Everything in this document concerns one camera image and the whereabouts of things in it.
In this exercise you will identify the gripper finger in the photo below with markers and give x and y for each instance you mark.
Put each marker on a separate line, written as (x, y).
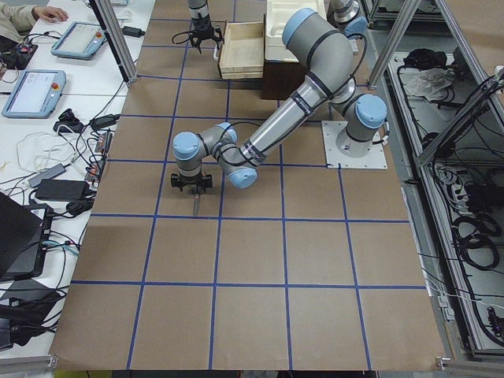
(217, 35)
(195, 42)

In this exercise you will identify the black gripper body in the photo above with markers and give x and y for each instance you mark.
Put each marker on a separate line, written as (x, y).
(201, 27)
(194, 186)

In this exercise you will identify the grey orange scissors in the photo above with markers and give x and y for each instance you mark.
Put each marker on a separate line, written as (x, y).
(197, 198)

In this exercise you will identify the white drawer handle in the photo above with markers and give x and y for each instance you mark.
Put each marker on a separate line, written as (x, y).
(216, 51)

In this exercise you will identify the dark wooden drawer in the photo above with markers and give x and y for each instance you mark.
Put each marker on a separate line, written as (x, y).
(242, 55)

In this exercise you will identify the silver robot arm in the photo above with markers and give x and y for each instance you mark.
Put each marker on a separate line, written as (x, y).
(326, 54)
(345, 16)

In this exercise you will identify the person hand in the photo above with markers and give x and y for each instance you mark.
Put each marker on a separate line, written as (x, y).
(49, 13)

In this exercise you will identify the dark wooden cabinet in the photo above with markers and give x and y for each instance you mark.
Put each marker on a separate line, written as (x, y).
(280, 79)

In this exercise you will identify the upper teach pendant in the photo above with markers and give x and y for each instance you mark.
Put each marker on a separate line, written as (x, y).
(80, 41)

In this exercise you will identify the teach pendant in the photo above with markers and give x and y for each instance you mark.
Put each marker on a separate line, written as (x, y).
(80, 41)
(35, 94)

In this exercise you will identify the black power adapter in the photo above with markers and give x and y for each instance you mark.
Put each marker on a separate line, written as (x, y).
(61, 190)

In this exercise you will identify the lower teach pendant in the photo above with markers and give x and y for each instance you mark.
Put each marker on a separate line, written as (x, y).
(35, 94)

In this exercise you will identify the black laptop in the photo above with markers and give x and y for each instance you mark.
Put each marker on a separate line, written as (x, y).
(24, 230)

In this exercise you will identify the white crumpled cloth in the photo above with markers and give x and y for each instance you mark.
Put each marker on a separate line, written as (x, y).
(430, 84)

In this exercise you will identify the aluminium frame post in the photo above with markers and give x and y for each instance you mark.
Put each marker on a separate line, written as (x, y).
(107, 19)

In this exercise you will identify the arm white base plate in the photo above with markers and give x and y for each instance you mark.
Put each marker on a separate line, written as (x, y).
(341, 152)

